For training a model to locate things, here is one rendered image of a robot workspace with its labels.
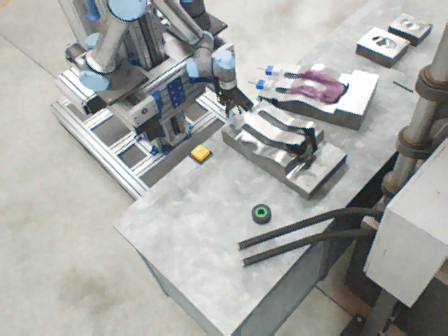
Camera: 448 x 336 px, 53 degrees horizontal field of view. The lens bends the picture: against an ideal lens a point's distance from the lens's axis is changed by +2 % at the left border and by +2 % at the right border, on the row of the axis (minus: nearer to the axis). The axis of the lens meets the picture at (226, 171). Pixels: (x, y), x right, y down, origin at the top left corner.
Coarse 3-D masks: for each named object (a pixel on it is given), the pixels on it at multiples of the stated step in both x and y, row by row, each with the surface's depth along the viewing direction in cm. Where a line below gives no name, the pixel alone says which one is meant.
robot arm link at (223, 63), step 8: (216, 56) 172; (224, 56) 172; (232, 56) 172; (216, 64) 173; (224, 64) 171; (232, 64) 173; (216, 72) 175; (224, 72) 174; (232, 72) 176; (224, 80) 178; (232, 80) 179
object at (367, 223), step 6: (420, 162) 190; (366, 216) 178; (366, 222) 177; (372, 222) 177; (366, 228) 180; (372, 228) 176; (444, 264) 164; (438, 270) 163; (444, 270) 163; (438, 276) 166; (444, 276) 163; (444, 282) 165
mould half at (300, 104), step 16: (288, 64) 224; (320, 64) 215; (288, 80) 217; (304, 80) 211; (352, 80) 205; (368, 80) 204; (272, 96) 212; (288, 96) 209; (304, 96) 205; (352, 96) 199; (368, 96) 198; (304, 112) 208; (320, 112) 203; (336, 112) 199; (352, 112) 194; (352, 128) 202
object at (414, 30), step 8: (400, 16) 234; (408, 16) 234; (392, 24) 232; (400, 24) 231; (408, 24) 233; (416, 24) 231; (424, 24) 229; (432, 24) 228; (392, 32) 233; (400, 32) 229; (408, 32) 227; (416, 32) 226; (424, 32) 226; (408, 40) 229; (416, 40) 226
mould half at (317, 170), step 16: (256, 112) 203; (272, 112) 202; (224, 128) 200; (240, 128) 198; (256, 128) 198; (272, 128) 197; (320, 128) 188; (240, 144) 195; (256, 144) 193; (320, 144) 192; (256, 160) 194; (272, 160) 183; (288, 160) 180; (320, 160) 187; (336, 160) 186; (288, 176) 184; (304, 176) 184; (320, 176) 183; (304, 192) 181
